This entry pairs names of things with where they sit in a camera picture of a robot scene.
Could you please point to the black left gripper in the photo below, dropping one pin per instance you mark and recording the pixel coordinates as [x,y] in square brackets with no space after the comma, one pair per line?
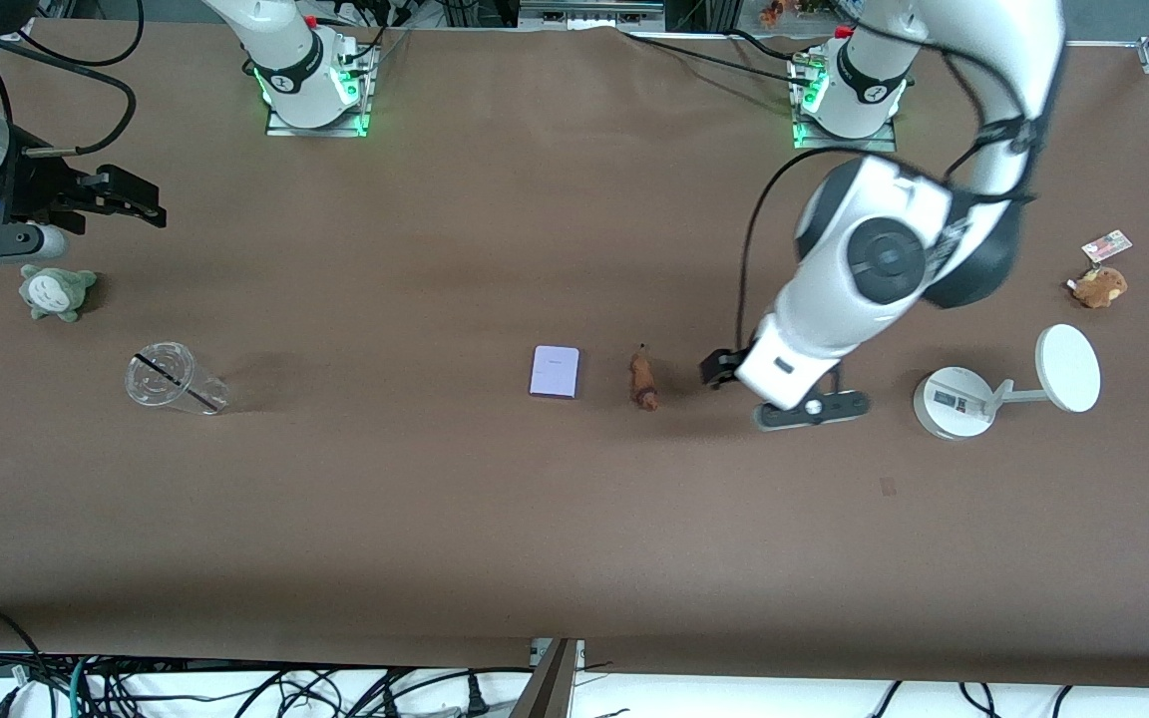
[717,368]

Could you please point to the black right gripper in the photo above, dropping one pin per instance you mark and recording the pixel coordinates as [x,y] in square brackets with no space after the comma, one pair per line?
[36,183]

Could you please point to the brown lion statue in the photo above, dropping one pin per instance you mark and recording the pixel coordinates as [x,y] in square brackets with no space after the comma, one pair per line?
[644,381]

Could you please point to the lilac folding phone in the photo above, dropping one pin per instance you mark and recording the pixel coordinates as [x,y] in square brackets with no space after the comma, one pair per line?
[555,373]

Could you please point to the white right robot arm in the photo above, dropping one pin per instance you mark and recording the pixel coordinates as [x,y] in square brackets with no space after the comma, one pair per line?
[285,60]

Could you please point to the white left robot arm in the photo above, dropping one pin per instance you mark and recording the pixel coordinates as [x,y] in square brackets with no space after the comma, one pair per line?
[993,60]

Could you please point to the grey totoro plush toy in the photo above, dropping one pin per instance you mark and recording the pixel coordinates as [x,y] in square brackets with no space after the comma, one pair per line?
[56,292]

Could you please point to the clear plastic cup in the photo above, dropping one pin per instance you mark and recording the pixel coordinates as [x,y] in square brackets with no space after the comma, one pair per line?
[164,377]

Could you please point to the black drinking straw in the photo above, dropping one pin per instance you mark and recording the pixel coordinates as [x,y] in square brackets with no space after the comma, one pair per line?
[176,378]

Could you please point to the brown table cover sheet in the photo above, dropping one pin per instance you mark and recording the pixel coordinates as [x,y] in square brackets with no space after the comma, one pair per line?
[574,548]

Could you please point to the white round-base desk stand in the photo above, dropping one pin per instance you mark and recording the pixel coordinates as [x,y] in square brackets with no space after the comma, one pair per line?
[954,404]

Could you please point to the small orange toy figure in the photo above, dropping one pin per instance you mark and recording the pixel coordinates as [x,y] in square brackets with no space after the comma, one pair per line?
[772,12]

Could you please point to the grey metal box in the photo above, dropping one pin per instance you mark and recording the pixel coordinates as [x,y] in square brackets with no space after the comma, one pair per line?
[589,12]

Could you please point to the brown plush animal toy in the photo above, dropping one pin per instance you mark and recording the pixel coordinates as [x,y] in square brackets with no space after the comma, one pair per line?
[1100,287]

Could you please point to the small printed tag card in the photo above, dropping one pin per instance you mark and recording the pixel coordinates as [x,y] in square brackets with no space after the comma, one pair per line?
[1107,244]

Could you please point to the black power plug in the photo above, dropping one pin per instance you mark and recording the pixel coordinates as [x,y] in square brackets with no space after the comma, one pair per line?
[476,698]

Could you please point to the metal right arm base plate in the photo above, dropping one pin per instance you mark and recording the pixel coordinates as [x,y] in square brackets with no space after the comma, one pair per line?
[320,128]

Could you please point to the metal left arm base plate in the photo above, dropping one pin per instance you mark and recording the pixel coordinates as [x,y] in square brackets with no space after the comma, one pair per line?
[844,143]

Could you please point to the grey metal table post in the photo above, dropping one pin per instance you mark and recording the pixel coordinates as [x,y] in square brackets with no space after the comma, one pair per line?
[550,688]

